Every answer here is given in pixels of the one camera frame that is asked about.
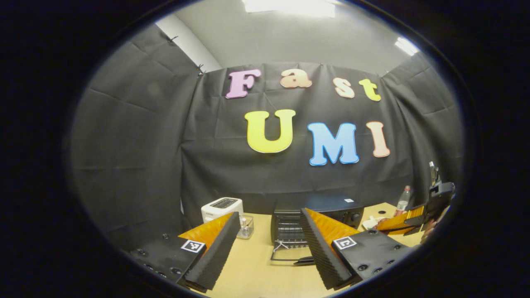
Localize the white divided plate of beans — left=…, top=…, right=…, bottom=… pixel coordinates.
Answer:
left=362, top=216, right=388, bottom=231

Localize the large ceiling light panel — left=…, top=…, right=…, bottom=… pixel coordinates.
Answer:
left=242, top=0, right=336, bottom=18

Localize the clear glass cup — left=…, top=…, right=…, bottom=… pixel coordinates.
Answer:
left=236, top=214, right=255, bottom=240

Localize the white toaster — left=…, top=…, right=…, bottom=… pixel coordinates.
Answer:
left=201, top=197, right=244, bottom=224

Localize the black backdrop cloth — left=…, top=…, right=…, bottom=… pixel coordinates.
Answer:
left=64, top=23, right=464, bottom=251

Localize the small ceiling light panel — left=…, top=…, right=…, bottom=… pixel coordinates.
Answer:
left=394, top=37, right=420, bottom=57

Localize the black electric oven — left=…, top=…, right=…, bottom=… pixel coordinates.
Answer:
left=270, top=194, right=365, bottom=266

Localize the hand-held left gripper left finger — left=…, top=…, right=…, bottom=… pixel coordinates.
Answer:
left=128, top=211, right=241, bottom=292

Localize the clear bottle with red label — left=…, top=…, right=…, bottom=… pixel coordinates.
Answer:
left=394, top=185, right=412, bottom=218

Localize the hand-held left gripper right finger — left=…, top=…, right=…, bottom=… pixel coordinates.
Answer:
left=299, top=208, right=414, bottom=290

